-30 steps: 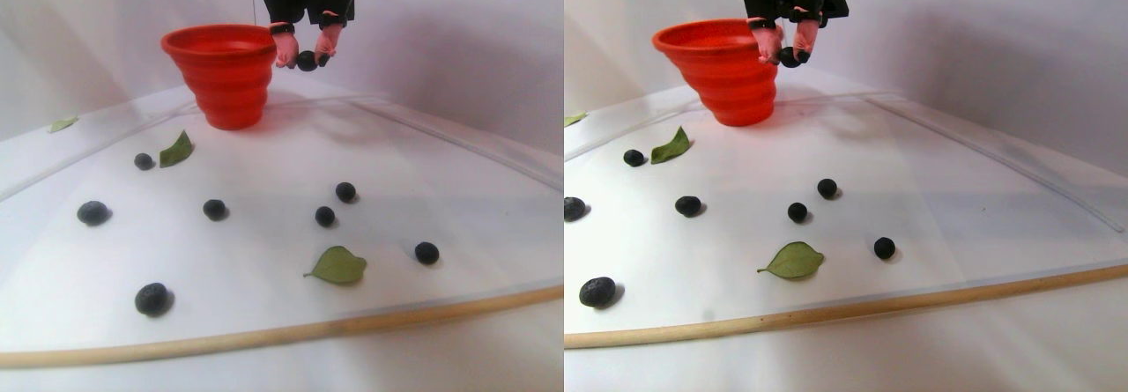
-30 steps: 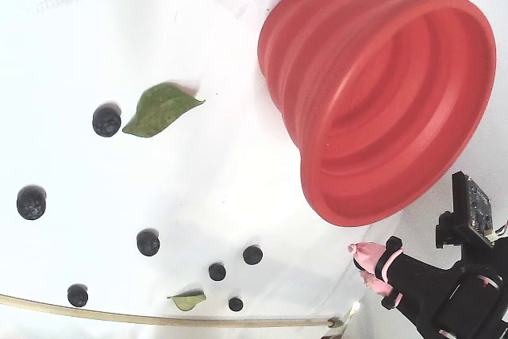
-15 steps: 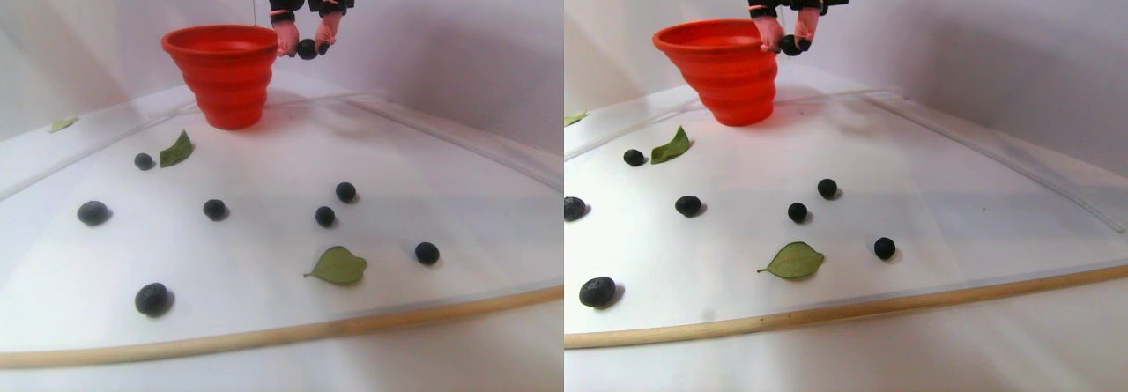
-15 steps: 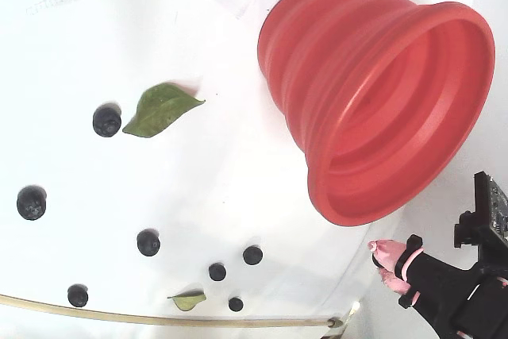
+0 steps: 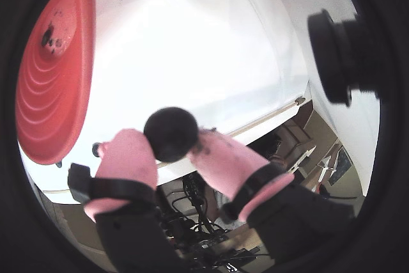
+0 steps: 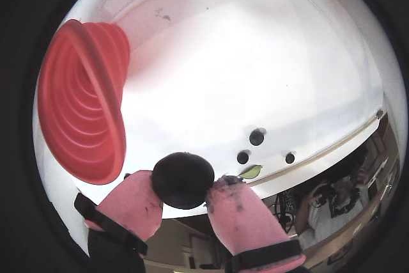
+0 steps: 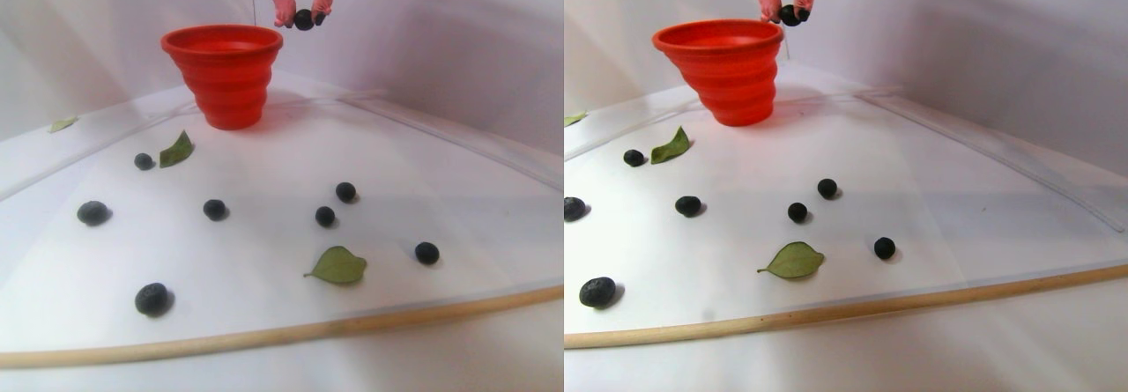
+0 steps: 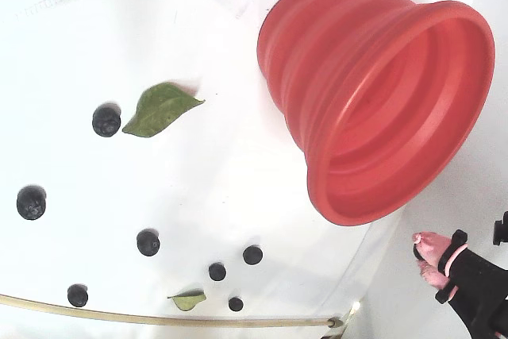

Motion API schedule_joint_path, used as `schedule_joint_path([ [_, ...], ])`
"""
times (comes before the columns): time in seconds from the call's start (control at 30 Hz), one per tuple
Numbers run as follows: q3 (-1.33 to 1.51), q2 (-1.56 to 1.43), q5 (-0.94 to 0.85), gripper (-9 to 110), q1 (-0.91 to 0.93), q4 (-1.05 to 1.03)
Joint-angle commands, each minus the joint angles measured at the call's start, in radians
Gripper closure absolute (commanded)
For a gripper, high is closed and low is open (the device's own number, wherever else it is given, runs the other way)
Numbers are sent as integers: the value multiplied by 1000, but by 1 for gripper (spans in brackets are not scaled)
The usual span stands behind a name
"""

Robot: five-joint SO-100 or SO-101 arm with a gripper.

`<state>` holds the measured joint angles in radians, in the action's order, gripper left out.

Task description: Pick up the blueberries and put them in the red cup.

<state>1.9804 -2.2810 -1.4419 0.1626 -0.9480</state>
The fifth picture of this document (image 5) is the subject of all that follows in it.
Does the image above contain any red collapsible silicone cup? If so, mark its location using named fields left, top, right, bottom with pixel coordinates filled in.
left=15, top=0, right=97, bottom=166

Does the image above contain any dark framed wall picture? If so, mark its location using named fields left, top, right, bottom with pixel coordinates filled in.
left=328, top=145, right=353, bottom=187

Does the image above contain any pink-covered gripper finger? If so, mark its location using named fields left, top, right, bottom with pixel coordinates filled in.
left=187, top=128, right=356, bottom=267
left=68, top=128, right=193, bottom=273

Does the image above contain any black fisheye camera lens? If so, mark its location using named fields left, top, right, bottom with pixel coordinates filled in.
left=306, top=9, right=384, bottom=107

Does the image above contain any black camera tripod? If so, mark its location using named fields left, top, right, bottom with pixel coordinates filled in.
left=159, top=172, right=272, bottom=273

